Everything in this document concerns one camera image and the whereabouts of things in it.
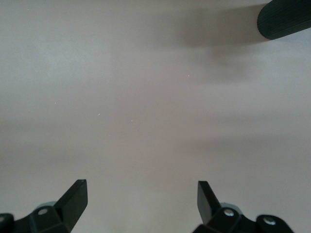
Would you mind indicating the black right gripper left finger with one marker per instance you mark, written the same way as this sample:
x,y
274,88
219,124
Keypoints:
x,y
70,206

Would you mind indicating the black ribbed foam bar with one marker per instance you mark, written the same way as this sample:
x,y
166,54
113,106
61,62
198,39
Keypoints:
x,y
284,19

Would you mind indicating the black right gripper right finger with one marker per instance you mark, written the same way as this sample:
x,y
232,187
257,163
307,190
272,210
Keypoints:
x,y
206,206

